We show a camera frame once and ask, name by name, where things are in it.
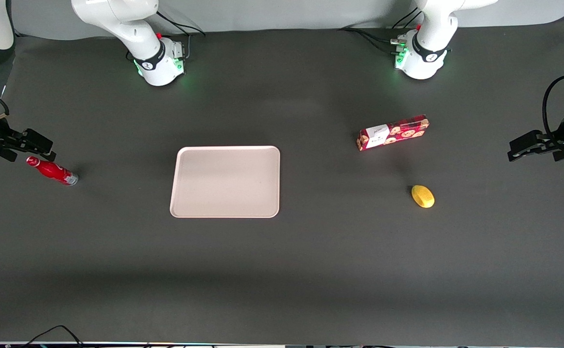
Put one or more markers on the red coke bottle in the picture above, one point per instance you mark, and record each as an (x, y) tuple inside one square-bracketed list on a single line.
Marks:
[(52, 170)]

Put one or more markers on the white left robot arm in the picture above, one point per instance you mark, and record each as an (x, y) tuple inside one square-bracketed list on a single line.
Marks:
[(432, 29)]

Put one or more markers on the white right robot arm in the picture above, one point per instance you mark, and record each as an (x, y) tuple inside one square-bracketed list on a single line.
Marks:
[(141, 29)]

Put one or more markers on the pale pink plastic tray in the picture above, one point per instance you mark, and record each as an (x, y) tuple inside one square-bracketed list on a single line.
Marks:
[(224, 182)]

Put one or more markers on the yellow lemon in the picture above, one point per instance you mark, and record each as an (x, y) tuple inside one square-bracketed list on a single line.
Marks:
[(422, 196)]

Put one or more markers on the red cookie box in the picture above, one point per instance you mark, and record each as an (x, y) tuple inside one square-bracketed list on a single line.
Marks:
[(398, 133)]

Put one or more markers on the dark grey table mat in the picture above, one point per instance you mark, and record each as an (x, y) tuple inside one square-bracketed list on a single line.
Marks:
[(311, 270)]

